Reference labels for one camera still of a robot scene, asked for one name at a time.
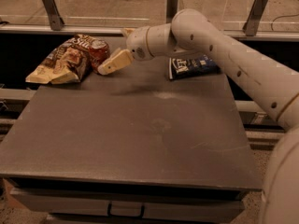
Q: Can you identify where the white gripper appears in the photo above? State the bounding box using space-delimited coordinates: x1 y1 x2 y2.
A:
97 26 153 76

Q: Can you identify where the red coke can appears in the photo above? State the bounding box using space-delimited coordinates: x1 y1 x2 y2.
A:
89 39 110 74

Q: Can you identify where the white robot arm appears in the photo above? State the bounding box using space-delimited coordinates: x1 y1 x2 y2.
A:
97 9 299 224

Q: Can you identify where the brown chip bag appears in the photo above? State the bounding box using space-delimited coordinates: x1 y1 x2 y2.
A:
25 35 94 84

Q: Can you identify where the blue Kettle chip bag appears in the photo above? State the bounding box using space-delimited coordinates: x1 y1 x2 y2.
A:
168 55 220 80

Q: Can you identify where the grey cabinet drawer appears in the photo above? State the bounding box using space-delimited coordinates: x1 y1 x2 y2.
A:
10 188 244 224

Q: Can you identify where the middle metal railing bracket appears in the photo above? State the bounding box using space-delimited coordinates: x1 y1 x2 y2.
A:
166 0 178 23

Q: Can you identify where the metal railing bracket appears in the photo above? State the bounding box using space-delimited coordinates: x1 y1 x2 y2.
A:
166 0 178 23
42 0 64 31
243 0 268 36

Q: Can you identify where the left metal railing bracket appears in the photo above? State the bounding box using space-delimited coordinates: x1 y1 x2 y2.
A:
42 0 64 31

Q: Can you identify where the right metal railing bracket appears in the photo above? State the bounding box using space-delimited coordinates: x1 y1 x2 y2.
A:
243 0 268 36

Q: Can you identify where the black drawer handle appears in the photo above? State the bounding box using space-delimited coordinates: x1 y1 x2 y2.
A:
107 202 145 218

